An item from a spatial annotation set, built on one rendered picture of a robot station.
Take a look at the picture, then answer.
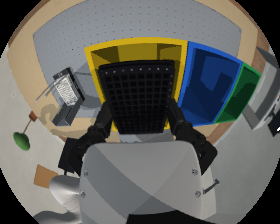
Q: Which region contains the green open bin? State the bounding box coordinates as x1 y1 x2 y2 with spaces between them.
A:
213 62 261 124

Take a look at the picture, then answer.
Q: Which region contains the blue bin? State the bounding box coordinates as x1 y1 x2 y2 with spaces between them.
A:
177 41 243 127

